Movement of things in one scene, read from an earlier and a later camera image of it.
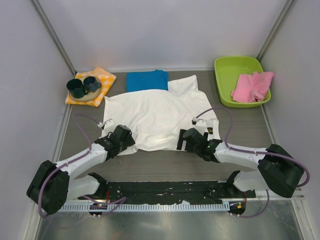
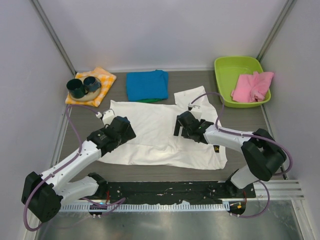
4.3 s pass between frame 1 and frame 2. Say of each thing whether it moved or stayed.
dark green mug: stayed
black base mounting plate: stayed
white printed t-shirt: moved
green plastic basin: stayed
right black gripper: moved
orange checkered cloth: stayed
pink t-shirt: stayed
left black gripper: moved
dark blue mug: stayed
